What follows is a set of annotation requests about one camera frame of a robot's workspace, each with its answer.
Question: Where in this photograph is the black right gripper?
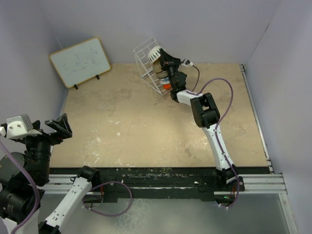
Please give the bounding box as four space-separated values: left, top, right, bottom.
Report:
158 50 181 89

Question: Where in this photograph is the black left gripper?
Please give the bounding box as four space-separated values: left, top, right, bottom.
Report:
20 112 71 181

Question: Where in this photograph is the brown patterned bowl cream inside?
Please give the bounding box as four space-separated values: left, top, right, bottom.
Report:
156 71 168 79

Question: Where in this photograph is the black glossy bowl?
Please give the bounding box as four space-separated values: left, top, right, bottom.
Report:
153 60 163 74

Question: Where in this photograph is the white bowl with orange rim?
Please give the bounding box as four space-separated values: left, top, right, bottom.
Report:
147 46 162 63

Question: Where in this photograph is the blue and white bowl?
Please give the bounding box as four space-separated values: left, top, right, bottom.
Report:
159 78 170 85

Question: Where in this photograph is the white wire dish rack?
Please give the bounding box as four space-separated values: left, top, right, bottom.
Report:
133 37 170 96

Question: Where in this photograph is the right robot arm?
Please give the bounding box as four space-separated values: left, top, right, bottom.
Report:
159 48 240 192

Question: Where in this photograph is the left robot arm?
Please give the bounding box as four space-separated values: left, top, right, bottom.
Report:
0 114 100 234

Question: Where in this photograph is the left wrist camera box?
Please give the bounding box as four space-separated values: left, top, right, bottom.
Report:
0 114 42 139

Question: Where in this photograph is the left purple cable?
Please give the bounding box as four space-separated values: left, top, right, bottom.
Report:
0 126 134 234

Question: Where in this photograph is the whiteboard with wooden frame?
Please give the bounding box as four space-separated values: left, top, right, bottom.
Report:
49 37 111 89

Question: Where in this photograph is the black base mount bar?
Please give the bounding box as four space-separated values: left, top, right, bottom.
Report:
48 167 244 203

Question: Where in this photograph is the aluminium rail frame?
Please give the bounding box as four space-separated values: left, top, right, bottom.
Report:
44 63 298 234

